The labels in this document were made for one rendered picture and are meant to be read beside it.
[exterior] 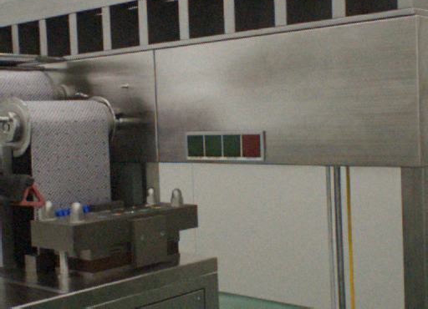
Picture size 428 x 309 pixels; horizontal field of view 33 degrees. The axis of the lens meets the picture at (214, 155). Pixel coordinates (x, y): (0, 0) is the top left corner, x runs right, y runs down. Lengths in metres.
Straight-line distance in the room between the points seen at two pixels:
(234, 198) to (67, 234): 3.27
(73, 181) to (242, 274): 3.14
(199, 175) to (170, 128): 3.16
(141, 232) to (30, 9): 0.94
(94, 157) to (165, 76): 0.28
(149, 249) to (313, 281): 2.88
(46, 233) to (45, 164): 0.20
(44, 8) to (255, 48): 0.84
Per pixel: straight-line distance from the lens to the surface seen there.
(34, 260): 1.80
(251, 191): 4.74
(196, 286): 1.82
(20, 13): 2.43
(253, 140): 1.69
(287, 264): 4.64
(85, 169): 1.89
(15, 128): 1.80
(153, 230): 1.75
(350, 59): 1.55
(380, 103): 1.51
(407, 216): 1.68
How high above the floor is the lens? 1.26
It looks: 3 degrees down
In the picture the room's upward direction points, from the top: 2 degrees counter-clockwise
